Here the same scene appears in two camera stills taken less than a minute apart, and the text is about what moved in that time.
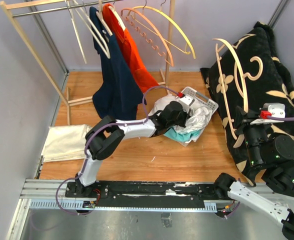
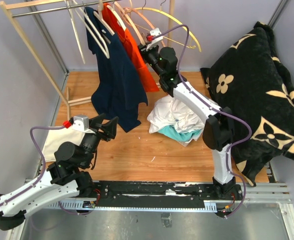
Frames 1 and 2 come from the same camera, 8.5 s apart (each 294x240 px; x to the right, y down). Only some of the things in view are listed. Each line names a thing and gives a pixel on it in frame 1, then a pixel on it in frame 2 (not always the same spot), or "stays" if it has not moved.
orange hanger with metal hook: [155, 47] to [127, 10]
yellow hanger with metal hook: [186, 52] to [161, 13]
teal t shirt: [171, 133] stays
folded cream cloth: [65, 142] stays
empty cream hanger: [70, 10] stays
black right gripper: [243, 120] to [144, 52]
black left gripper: [186, 114] to [110, 127]
